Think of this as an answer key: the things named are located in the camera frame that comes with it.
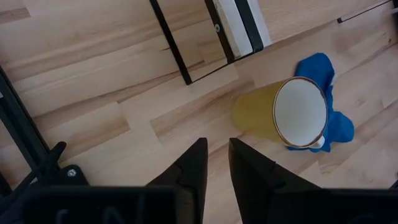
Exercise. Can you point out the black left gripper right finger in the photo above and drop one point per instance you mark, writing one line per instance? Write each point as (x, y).
(252, 174)

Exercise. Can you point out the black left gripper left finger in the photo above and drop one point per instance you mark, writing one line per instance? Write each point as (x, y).
(191, 168)

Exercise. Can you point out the yellow enamel mug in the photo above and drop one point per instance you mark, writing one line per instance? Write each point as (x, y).
(298, 112)

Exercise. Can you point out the blue cloth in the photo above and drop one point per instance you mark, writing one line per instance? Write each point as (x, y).
(314, 67)

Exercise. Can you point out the metal frame rack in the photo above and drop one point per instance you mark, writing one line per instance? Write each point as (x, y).
(237, 28)

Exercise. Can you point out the black metal table frame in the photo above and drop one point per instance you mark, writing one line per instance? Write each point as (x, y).
(18, 124)

